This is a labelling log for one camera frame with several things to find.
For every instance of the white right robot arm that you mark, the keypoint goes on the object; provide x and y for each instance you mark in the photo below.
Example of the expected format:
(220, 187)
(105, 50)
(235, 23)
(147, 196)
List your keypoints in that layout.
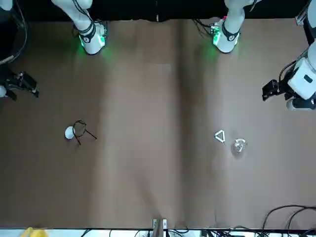
(90, 37)

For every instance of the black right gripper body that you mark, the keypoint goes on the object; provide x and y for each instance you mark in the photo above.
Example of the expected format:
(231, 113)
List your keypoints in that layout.
(11, 80)

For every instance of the white clay triangle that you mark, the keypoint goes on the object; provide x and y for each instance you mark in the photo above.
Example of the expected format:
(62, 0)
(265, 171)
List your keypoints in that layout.
(219, 138)

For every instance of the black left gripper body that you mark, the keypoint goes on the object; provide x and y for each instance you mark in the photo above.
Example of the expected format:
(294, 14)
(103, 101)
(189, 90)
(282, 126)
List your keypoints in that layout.
(285, 86)

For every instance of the silver camera bracket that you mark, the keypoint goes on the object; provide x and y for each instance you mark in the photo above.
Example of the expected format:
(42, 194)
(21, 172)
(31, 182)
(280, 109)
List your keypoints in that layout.
(159, 227)

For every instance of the aluminium frame post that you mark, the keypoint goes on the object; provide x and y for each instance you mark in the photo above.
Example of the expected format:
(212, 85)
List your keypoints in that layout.
(301, 16)

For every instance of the clear glass alcohol lamp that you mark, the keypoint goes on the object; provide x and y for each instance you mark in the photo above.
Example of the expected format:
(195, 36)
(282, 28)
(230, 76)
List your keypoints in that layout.
(239, 146)

